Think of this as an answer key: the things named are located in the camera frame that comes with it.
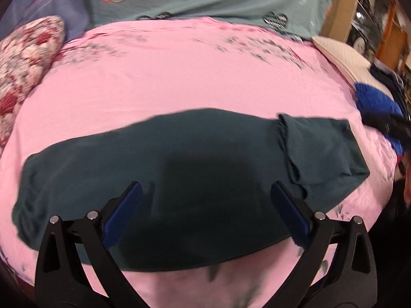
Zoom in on wooden bed frame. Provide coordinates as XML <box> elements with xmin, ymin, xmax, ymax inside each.
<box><xmin>320</xmin><ymin>0</ymin><xmax>358</xmax><ymax>42</ymax></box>

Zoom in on white textured pillow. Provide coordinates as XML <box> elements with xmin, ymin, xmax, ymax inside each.
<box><xmin>311</xmin><ymin>36</ymin><xmax>374</xmax><ymax>85</ymax></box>

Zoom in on red floral rolled quilt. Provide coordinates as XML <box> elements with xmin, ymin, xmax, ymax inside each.
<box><xmin>1</xmin><ymin>16</ymin><xmax>66</xmax><ymax>149</ymax></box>

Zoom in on dark teal pants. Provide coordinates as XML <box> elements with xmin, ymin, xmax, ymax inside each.
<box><xmin>12</xmin><ymin>109</ymin><xmax>369</xmax><ymax>272</ymax></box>

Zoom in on dark display shelf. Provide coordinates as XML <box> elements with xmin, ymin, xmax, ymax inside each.
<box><xmin>346</xmin><ymin>0</ymin><xmax>410</xmax><ymax>74</ymax></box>

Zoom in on black garment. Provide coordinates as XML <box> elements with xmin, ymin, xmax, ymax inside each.
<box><xmin>369</xmin><ymin>63</ymin><xmax>410</xmax><ymax>120</ymax></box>

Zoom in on purple plaid sheet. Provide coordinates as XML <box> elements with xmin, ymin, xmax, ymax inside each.
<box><xmin>1</xmin><ymin>0</ymin><xmax>89</xmax><ymax>42</ymax></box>

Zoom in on blue garment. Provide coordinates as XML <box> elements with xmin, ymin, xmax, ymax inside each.
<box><xmin>354</xmin><ymin>82</ymin><xmax>406</xmax><ymax>157</ymax></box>

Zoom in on pink floral bed sheet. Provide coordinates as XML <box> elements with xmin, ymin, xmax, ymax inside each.
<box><xmin>0</xmin><ymin>15</ymin><xmax>399</xmax><ymax>308</ymax></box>

